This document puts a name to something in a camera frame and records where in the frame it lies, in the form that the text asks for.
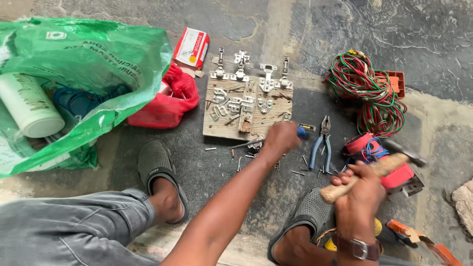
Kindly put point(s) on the person's right hand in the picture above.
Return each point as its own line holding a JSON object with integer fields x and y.
{"x": 360, "y": 207}

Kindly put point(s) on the person's left hand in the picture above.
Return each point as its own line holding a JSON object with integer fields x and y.
{"x": 281, "y": 139}

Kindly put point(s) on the person's left fingers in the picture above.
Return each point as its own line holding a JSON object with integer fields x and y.
{"x": 292, "y": 135}

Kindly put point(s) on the person's right fingers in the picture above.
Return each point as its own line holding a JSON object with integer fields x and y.
{"x": 349, "y": 176}

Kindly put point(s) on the small yellow black tool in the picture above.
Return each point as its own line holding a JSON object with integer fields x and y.
{"x": 307, "y": 127}

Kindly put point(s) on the worn wooden board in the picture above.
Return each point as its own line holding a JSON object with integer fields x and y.
{"x": 275, "y": 111}

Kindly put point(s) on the scattered nails and screws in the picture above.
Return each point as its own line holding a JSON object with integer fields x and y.
{"x": 297, "y": 172}

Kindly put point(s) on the narrow wooden strip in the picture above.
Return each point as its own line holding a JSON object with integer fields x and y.
{"x": 248, "y": 116}

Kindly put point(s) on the person's right grey sandal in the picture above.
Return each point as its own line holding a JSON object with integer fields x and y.
{"x": 314, "y": 210}

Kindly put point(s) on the person's grey sandal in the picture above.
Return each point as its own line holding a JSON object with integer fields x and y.
{"x": 155, "y": 160}
{"x": 314, "y": 210}

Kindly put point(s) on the red power tool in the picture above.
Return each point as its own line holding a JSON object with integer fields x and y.
{"x": 401, "y": 176}

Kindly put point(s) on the metal cabinet hinge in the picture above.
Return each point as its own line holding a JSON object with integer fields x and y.
{"x": 241, "y": 62}
{"x": 267, "y": 83}
{"x": 220, "y": 70}
{"x": 284, "y": 75}

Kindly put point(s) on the yellow power tool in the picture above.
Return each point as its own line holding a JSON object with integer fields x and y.
{"x": 377, "y": 227}

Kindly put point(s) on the pile of small hinge plates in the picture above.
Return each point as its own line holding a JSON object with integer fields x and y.
{"x": 236, "y": 105}

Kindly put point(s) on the orange power tool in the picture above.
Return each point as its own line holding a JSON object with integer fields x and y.
{"x": 406, "y": 232}

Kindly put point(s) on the orange plastic socket box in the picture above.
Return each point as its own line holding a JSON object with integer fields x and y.
{"x": 397, "y": 82}

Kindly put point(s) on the pale rough stone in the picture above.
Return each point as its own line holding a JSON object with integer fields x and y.
{"x": 465, "y": 205}

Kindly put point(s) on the red plastic bag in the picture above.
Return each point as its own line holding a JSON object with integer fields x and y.
{"x": 168, "y": 107}

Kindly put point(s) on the red and white carton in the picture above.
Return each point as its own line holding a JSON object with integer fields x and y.
{"x": 192, "y": 46}

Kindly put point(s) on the person's left grey sandal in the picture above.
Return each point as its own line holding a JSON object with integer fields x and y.
{"x": 155, "y": 160}

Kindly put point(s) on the green plastic bag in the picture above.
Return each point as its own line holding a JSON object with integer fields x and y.
{"x": 92, "y": 55}

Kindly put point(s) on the person's grey trousers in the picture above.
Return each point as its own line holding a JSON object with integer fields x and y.
{"x": 66, "y": 229}

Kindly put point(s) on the white plastic bottle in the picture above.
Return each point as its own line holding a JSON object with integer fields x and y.
{"x": 31, "y": 105}

